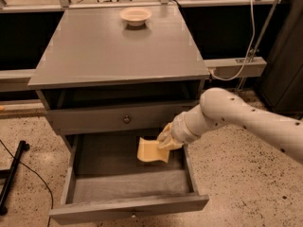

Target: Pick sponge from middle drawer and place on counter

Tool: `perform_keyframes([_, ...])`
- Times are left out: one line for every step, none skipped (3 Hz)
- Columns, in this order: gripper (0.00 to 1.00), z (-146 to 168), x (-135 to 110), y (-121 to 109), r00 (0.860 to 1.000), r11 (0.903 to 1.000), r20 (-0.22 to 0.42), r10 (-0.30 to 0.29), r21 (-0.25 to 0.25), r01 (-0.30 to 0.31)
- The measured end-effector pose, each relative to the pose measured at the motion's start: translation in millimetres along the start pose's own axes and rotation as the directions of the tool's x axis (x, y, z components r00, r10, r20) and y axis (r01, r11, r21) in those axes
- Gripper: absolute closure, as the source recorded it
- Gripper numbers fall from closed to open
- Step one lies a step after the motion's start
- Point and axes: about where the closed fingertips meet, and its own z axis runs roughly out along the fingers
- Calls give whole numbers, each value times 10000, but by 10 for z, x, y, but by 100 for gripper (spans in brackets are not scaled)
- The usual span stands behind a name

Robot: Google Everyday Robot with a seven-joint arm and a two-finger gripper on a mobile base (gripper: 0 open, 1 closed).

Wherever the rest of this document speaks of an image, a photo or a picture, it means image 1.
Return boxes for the grey metal rail frame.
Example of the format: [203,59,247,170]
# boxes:
[0,0,285,93]

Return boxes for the white cable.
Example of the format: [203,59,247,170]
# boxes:
[207,0,256,82]

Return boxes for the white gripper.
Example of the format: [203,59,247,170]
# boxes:
[157,112,201,150]

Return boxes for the black stand leg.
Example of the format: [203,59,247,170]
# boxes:
[0,140,29,216]

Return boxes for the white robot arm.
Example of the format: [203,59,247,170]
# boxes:
[157,88,303,164]

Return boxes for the yellow sponge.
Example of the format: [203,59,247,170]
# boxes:
[137,138,169,163]

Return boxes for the grey wooden drawer cabinet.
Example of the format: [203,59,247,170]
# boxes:
[28,6,208,140]

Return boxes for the dark grey cabinet at right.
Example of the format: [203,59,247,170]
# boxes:
[256,0,303,114]

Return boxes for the white bowl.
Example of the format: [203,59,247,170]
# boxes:
[119,7,152,26]

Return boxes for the thin black floor cable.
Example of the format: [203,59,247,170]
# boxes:
[0,139,55,227]

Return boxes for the closed grey drawer with knob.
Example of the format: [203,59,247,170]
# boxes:
[48,100,197,135]

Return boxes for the open grey bottom drawer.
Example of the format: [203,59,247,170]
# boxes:
[49,129,209,225]

